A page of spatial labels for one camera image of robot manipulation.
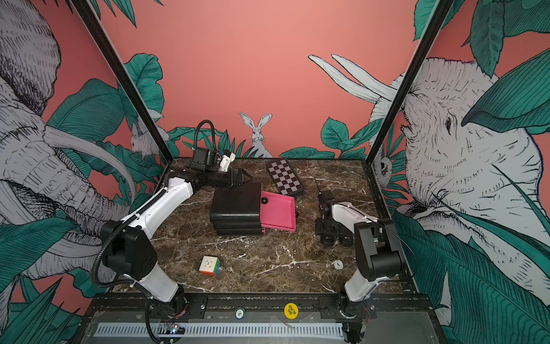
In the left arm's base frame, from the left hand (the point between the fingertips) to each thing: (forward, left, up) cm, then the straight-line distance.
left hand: (246, 177), depth 83 cm
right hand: (-13, -33, -22) cm, 42 cm away
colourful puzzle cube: (-28, +14, -17) cm, 36 cm away
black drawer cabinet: (-11, +4, -6) cm, 14 cm away
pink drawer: (-6, -12, -17) cm, 22 cm away
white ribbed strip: (-47, +9, -23) cm, 53 cm away
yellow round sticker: (-43, -15, -22) cm, 51 cm away
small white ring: (-28, -36, -23) cm, 51 cm away
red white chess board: (+15, -16, -19) cm, 30 cm away
